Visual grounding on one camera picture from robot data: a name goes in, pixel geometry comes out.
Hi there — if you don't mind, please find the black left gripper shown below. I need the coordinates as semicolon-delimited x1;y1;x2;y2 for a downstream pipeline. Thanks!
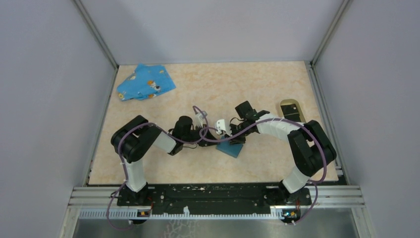
182;124;220;147

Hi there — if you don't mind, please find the blue card holder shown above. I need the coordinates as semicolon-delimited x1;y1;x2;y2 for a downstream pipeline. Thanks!
216;140;244;158

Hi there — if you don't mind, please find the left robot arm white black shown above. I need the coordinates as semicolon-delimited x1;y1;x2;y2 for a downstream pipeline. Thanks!
110;116;219;205

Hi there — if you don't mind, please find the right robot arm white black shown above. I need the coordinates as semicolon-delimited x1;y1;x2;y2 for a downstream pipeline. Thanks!
228;101;337;204

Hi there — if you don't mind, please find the gold oval tray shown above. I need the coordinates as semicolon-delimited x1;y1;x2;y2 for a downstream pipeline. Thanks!
280;99;306;123

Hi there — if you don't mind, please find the blue patterned cloth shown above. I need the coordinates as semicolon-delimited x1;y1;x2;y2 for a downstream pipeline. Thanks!
117;64;176;101

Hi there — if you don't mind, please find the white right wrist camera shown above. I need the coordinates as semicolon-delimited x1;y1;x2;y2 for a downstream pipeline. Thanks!
214;119;232;136

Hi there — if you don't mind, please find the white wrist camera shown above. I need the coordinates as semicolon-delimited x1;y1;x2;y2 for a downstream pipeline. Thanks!
195;111;208;127
214;119;232;136

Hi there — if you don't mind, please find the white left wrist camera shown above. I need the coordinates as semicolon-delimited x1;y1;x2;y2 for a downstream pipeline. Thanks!
195;111;208;127

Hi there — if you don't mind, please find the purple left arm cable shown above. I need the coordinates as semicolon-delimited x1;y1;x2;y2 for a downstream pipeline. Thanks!
105;105;210;231

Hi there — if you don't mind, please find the right aluminium corner post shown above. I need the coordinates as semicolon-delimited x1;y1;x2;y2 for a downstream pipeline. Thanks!
311;0;353;68

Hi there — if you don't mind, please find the aluminium corner post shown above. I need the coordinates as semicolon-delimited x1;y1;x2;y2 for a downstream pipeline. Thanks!
311;0;353;68
71;0;119;70

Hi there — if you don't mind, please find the aluminium frame rail front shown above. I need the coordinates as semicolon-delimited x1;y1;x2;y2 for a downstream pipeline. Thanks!
68;183;365;220

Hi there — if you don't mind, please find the white cable duct strip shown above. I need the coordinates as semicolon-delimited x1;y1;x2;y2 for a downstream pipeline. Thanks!
79;207;285;220

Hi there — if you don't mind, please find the left aluminium corner post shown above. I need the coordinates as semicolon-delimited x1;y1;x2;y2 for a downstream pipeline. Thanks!
71;0;119;70

